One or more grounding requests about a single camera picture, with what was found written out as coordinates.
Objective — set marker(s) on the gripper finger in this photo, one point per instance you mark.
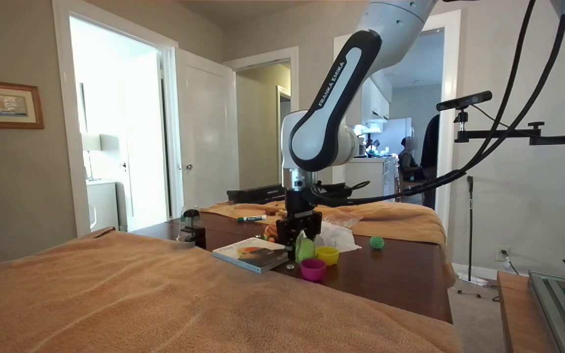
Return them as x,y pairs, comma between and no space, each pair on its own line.
290,235
314,224

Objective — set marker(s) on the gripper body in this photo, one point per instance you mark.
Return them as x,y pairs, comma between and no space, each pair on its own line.
298,201

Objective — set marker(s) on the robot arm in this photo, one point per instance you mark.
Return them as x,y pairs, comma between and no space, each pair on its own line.
329,122

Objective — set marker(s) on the orange toy car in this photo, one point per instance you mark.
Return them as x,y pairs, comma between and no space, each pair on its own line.
271,231

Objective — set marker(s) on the tennis ball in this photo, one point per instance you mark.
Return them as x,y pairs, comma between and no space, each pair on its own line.
305,250

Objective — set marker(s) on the green spiky ball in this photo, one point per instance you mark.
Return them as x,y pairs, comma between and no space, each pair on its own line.
376,242

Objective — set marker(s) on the white crumpled tissue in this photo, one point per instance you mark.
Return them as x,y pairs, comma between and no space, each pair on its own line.
339,238

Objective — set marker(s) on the clear plastic bag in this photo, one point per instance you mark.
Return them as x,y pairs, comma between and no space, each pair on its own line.
344,216

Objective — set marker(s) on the yellow plastic cup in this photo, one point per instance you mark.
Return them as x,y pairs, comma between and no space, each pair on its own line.
328,255

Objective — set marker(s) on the book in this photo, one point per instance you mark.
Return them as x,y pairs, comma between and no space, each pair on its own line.
253,254

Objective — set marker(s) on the pink plastic cup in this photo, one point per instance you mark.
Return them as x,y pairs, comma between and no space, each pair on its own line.
313,269

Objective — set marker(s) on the green marker pen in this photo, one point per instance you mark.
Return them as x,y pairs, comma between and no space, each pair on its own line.
251,218

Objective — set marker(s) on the white kitchen counter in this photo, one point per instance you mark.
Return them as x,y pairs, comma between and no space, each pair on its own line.
368,176

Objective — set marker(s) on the black table clamp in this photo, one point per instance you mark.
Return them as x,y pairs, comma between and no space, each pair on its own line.
193,228

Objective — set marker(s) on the white door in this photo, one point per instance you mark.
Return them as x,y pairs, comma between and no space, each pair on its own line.
209,132

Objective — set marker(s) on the person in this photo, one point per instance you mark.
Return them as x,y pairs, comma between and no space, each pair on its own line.
408,162

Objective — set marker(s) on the white cabinet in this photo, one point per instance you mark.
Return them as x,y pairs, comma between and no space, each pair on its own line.
102,203

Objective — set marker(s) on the table lamp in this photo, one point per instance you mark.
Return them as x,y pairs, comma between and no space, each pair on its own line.
91,144

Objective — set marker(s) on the framed picture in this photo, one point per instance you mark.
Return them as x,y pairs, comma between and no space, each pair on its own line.
5,104

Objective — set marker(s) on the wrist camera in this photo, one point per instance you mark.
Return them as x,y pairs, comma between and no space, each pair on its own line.
255,193

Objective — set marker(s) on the wall socket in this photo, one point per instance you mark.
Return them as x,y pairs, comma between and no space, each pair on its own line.
502,253

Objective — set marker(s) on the camera on mount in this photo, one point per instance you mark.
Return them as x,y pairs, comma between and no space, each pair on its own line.
464,100

